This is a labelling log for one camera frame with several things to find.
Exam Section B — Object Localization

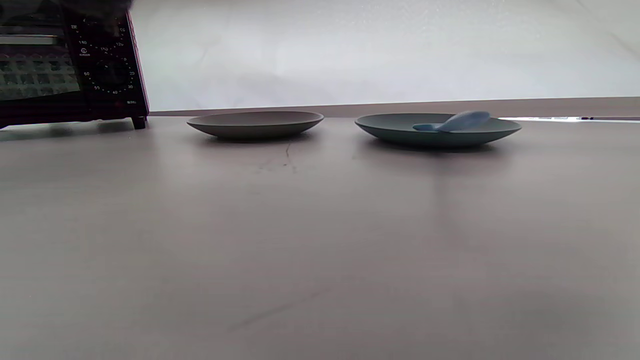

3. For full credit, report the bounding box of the white backdrop cloth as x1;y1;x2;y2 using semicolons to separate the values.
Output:
129;0;640;118

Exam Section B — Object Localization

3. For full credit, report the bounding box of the red countertop oven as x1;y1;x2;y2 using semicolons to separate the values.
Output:
0;0;150;130

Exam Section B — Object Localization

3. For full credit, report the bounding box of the teal round plate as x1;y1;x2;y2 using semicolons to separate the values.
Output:
354;112;522;148

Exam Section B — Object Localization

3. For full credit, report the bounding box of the grey round plate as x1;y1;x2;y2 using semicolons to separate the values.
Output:
186;110;325;141

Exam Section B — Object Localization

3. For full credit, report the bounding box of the blue dessert spatula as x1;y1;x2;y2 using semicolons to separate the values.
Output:
412;110;491;133

